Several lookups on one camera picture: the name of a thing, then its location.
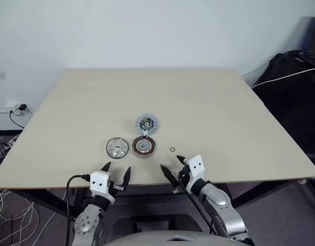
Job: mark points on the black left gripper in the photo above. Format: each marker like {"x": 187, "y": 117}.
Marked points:
{"x": 117, "y": 187}

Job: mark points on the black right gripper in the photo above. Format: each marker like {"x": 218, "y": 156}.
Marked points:
{"x": 184, "y": 174}

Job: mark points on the silver spoked rotor disc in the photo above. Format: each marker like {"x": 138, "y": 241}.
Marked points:
{"x": 117, "y": 148}

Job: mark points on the grey motor stator housing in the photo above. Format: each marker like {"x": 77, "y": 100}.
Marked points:
{"x": 144, "y": 146}

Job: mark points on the motor cover with circuit board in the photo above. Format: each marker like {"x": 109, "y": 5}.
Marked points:
{"x": 147, "y": 124}

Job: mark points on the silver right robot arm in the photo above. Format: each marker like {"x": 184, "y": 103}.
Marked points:
{"x": 219, "y": 202}

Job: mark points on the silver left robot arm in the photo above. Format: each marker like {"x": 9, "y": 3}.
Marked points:
{"x": 85, "y": 225}

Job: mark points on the small white tag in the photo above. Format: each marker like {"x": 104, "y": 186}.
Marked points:
{"x": 175, "y": 191}

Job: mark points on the grey robot torso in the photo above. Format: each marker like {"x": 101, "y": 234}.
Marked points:
{"x": 147, "y": 238}

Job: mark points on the black power adapter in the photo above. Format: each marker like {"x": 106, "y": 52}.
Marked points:
{"x": 22, "y": 107}

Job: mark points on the black bag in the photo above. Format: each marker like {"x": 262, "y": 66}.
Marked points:
{"x": 288, "y": 107}

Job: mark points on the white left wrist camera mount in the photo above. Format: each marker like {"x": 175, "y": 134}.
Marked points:
{"x": 99, "y": 183}

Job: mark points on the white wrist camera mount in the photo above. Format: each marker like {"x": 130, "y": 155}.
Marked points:
{"x": 99, "y": 183}
{"x": 196, "y": 164}

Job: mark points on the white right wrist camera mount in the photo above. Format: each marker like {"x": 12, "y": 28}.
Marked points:
{"x": 196, "y": 164}

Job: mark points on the black metal table frame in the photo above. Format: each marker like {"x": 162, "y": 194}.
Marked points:
{"x": 44, "y": 203}

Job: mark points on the white wall socket strip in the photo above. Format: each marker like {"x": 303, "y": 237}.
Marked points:
{"x": 29, "y": 107}

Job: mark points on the white table corner bracket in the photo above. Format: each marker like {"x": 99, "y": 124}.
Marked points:
{"x": 302, "y": 181}

